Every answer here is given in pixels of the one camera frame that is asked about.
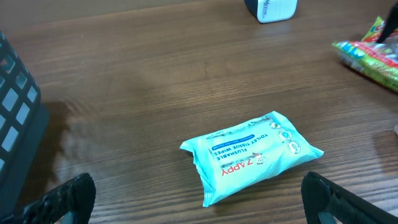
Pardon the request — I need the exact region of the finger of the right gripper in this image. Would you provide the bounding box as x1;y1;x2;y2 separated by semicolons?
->
376;3;398;44

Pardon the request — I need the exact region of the grey plastic basket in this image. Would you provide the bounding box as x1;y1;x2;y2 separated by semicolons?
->
1;34;49;216

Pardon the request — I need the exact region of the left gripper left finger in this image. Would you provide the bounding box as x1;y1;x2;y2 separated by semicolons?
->
1;173;96;224

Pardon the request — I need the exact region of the white barcode scanner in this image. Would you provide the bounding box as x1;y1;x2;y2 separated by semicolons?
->
244;0;298;24

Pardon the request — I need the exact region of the teal wet wipes pack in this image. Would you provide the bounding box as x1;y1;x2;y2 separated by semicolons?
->
180;111;324;207

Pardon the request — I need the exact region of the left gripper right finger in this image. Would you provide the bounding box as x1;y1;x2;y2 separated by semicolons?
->
301;172;397;224

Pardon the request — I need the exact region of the Haribo candy bag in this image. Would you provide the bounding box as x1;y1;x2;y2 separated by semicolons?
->
332;17;397;92

